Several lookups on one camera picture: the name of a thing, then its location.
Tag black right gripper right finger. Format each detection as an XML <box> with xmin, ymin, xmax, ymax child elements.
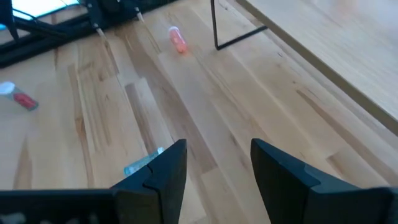
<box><xmin>250</xmin><ymin>138</ymin><xmax>363</xmax><ymax>224</ymax></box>

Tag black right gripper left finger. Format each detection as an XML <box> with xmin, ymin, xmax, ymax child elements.
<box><xmin>110</xmin><ymin>139</ymin><xmax>188</xmax><ymax>224</ymax></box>

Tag green medicine bottle white cap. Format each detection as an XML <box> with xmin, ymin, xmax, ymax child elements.
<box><xmin>123</xmin><ymin>146</ymin><xmax>165</xmax><ymax>178</ymax></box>

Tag pink medicine bottle white cap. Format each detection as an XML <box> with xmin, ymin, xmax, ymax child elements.
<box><xmin>168</xmin><ymin>26</ymin><xmax>188</xmax><ymax>55</ymax></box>

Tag blue medicine bottle red pill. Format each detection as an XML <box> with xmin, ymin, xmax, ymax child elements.
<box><xmin>0</xmin><ymin>81</ymin><xmax>40</xmax><ymax>112</ymax></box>

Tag wooden shelf black metal frame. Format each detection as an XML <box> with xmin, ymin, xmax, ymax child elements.
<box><xmin>210</xmin><ymin>0</ymin><xmax>398</xmax><ymax>138</ymax></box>

